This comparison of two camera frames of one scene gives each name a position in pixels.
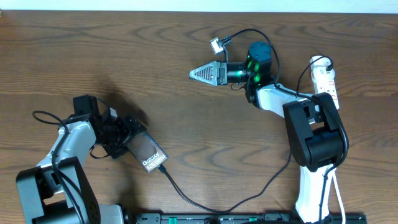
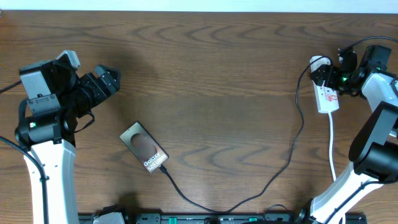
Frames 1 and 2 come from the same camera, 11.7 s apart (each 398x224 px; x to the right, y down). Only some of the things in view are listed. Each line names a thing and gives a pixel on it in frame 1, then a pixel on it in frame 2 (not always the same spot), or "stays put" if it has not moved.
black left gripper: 125,132 → 102,92
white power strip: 323,79 stays put
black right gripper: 218,70 → 323,71
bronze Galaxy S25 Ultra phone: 147,152 stays put
